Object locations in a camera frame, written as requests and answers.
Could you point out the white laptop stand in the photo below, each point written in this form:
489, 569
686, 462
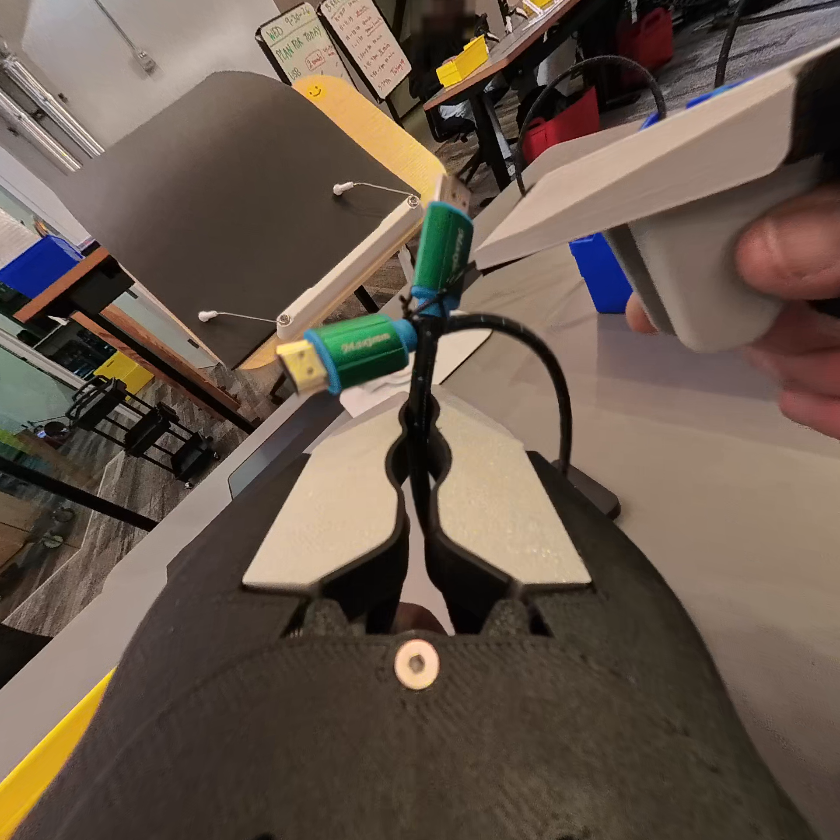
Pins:
348, 269

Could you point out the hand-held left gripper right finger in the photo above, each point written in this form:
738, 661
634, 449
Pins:
519, 519

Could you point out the wooden table with black legs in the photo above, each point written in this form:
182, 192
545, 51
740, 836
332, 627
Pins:
79, 302

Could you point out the blue plastic bin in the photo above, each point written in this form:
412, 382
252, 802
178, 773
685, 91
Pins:
40, 265
601, 276

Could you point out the wooden board with black surface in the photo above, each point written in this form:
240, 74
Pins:
223, 197

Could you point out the small yellow bin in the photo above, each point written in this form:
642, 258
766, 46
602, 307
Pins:
463, 63

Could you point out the wooden desk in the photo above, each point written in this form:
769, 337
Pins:
519, 46

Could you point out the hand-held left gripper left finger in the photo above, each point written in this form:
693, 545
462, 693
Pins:
322, 525

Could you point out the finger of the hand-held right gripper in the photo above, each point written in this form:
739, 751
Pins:
683, 158

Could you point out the whiteboard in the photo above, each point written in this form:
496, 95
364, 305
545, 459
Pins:
370, 42
302, 46

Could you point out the black metal cart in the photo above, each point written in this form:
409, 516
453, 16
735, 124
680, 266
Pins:
145, 427

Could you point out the yellow plastic bin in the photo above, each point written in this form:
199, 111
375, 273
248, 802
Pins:
46, 768

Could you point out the person's right hand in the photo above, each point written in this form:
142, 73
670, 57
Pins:
807, 250

